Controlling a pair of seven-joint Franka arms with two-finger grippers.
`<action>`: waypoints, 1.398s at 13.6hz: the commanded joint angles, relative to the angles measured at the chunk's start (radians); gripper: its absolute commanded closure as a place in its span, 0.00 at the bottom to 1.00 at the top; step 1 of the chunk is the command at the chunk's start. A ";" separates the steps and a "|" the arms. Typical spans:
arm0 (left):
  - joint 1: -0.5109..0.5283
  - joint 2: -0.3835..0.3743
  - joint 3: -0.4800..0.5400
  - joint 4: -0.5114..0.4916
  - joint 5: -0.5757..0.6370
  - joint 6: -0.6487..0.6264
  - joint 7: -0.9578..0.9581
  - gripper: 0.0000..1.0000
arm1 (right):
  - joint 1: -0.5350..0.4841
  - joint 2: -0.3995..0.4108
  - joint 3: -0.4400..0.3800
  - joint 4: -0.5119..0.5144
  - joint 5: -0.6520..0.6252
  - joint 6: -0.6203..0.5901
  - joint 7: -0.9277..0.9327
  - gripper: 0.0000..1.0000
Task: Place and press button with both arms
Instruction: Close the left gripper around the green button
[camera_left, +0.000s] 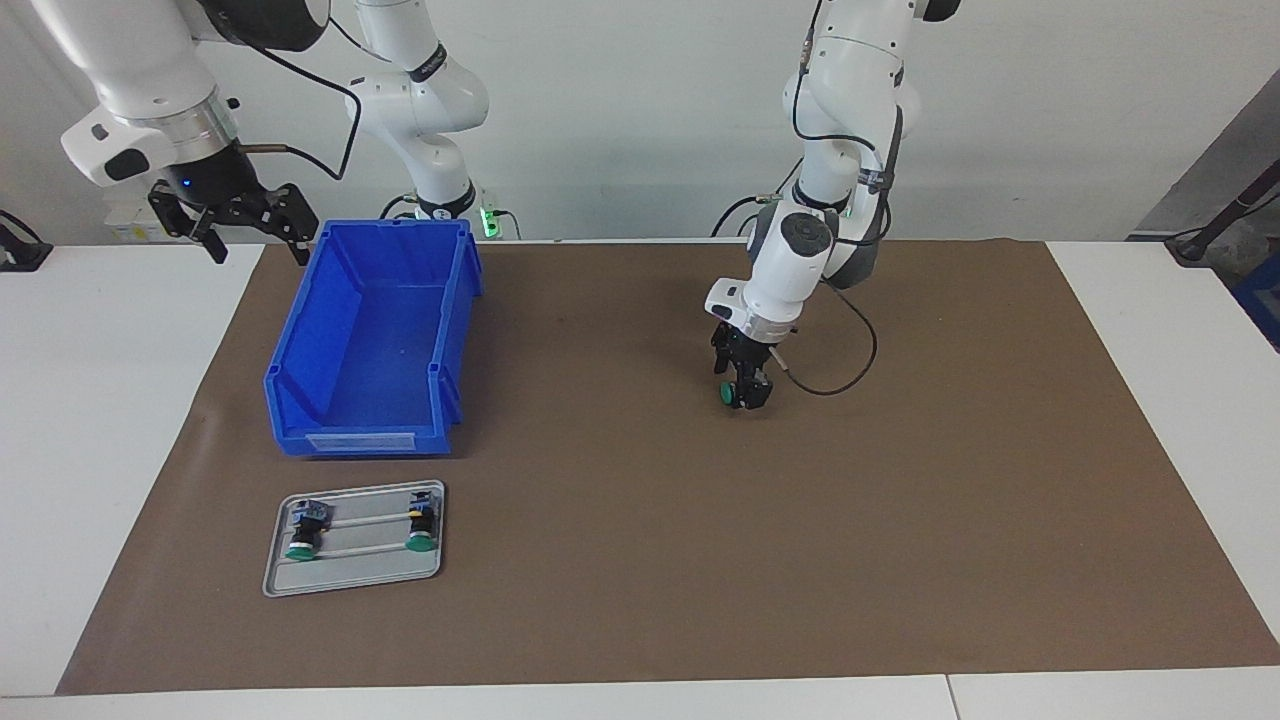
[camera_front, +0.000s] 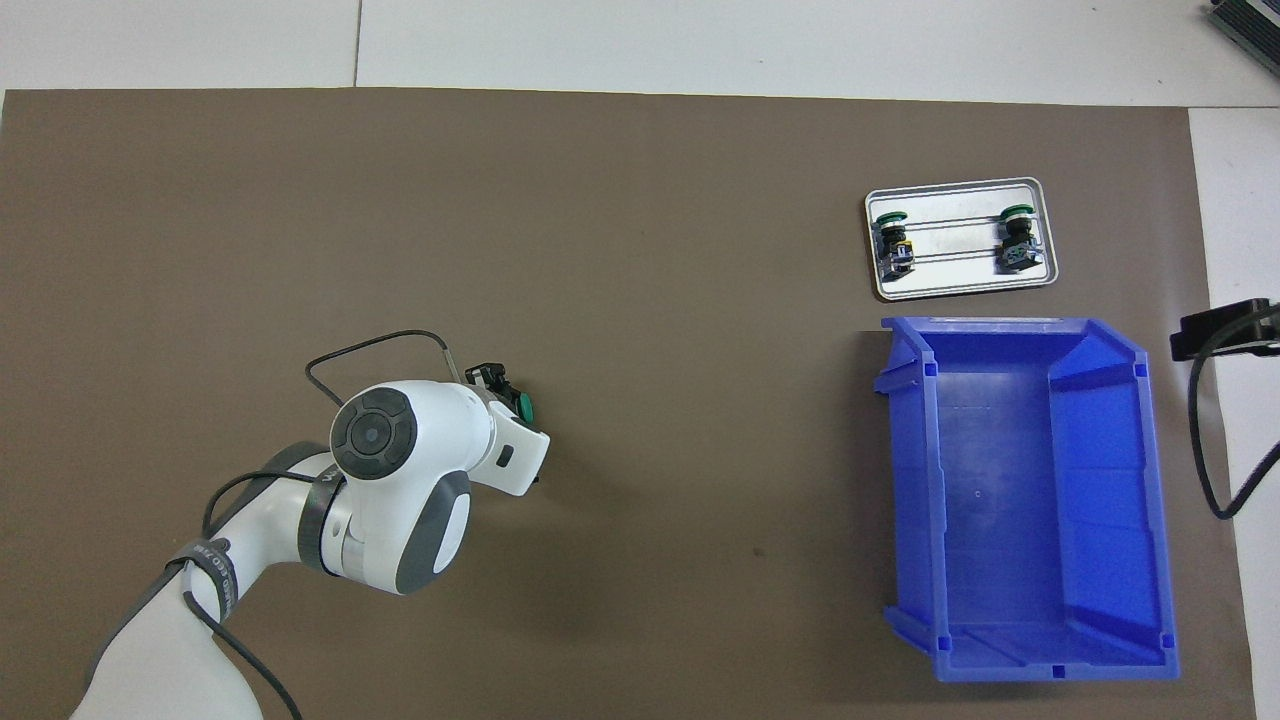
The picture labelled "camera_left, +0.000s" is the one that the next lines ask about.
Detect grey metal tray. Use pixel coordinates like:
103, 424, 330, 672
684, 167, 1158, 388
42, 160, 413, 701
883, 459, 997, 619
262, 480, 447, 599

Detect black pole stand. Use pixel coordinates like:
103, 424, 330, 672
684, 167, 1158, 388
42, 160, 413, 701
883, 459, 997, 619
1165, 160, 1280, 266

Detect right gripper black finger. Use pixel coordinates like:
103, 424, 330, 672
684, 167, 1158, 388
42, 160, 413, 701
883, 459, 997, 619
235, 183, 321, 268
148, 183, 229, 266

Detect blue crate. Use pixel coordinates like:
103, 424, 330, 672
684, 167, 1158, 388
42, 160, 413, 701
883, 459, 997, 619
1232, 275, 1280, 353

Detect brown table mat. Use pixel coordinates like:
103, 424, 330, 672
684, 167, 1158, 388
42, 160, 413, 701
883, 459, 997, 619
55, 238, 1280, 696

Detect white box yellow labels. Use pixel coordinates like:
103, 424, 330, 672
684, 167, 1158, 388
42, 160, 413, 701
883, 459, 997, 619
105, 205, 166, 244

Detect black left arm base cable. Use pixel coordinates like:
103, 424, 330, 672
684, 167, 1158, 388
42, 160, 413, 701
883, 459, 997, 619
710, 160, 806, 239

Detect green push button yellow band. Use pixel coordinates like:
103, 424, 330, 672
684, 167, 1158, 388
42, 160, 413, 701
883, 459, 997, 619
405, 490, 441, 554

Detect blue plastic storage bin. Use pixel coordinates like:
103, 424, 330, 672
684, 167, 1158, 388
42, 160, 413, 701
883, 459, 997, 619
263, 218, 485, 459

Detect black clamp device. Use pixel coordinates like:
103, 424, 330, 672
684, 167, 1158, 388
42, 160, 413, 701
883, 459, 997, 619
0, 208, 53, 273

